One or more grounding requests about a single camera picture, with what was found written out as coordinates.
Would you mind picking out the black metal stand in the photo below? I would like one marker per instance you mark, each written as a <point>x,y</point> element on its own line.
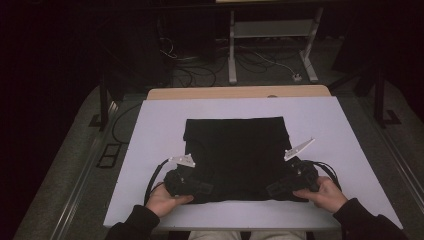
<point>380,100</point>
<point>104,103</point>

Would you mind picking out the white table mat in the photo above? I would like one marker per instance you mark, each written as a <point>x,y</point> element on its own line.
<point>156,126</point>

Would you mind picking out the white metal desk frame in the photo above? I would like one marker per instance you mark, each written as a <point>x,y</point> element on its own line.
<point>271,28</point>

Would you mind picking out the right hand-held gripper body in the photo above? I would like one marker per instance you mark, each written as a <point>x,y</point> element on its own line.
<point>305,176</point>

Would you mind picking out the white power plug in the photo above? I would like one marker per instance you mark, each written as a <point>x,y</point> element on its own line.
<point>297,77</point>

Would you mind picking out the black tank top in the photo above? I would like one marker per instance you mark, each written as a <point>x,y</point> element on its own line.
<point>236,150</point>

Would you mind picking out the person's left hand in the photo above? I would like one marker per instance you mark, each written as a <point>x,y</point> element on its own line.
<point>163,203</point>

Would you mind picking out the metal floor rail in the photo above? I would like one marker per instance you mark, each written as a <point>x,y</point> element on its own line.
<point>411,180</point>
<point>80,190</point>

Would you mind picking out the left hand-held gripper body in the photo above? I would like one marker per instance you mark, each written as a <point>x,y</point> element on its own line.
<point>178,185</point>

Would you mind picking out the person's right leg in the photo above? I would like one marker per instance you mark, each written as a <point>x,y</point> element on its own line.
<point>278,236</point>

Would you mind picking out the black floor socket box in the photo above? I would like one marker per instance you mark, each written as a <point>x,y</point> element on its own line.
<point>108,155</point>

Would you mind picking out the round table grommet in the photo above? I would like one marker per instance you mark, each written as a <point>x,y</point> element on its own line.
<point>272,96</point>

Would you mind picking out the person's right hand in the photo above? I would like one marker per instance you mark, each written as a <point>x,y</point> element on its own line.
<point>328,196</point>

